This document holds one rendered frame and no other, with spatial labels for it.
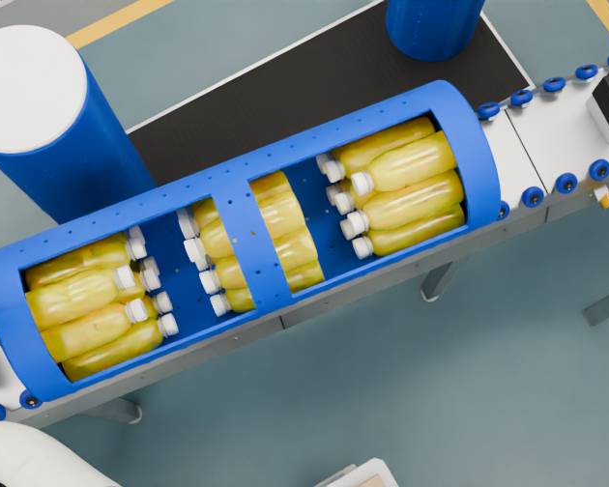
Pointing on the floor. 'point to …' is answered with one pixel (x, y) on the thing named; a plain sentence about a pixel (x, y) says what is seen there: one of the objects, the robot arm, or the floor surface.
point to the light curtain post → (608, 306)
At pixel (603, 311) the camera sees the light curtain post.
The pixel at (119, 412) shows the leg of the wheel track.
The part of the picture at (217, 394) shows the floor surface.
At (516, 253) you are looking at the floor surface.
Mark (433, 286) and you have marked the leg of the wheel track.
